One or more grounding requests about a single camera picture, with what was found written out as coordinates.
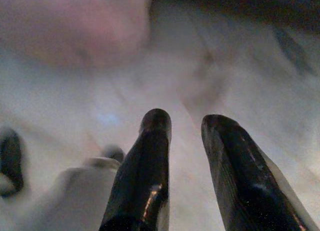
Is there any grey brown fabric sofa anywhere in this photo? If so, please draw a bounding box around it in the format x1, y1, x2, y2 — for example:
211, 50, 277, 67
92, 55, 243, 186
149, 0, 320, 33

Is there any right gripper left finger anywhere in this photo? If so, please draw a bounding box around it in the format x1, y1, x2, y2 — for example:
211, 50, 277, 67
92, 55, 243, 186
98, 108, 173, 231

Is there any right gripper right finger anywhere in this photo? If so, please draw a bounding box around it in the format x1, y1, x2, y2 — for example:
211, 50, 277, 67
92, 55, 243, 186
200, 113, 320, 231

